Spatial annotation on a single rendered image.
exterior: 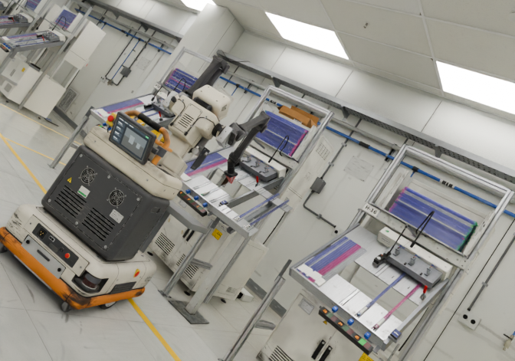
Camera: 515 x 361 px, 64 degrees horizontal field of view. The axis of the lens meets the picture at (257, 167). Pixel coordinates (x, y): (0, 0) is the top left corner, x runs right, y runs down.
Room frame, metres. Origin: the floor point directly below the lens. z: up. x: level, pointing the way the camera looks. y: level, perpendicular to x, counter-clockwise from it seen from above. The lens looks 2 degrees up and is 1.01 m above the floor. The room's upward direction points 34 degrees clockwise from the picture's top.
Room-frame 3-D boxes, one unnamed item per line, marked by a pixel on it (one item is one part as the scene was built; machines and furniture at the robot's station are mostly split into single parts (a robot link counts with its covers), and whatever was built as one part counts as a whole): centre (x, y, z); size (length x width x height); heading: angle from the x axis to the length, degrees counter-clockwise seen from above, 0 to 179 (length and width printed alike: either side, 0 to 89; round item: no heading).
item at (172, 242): (3.77, -0.03, 0.31); 0.70 x 0.65 x 0.62; 53
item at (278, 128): (3.64, 0.00, 1.52); 0.51 x 0.13 x 0.27; 53
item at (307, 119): (3.94, -0.10, 1.82); 0.68 x 0.30 x 0.20; 53
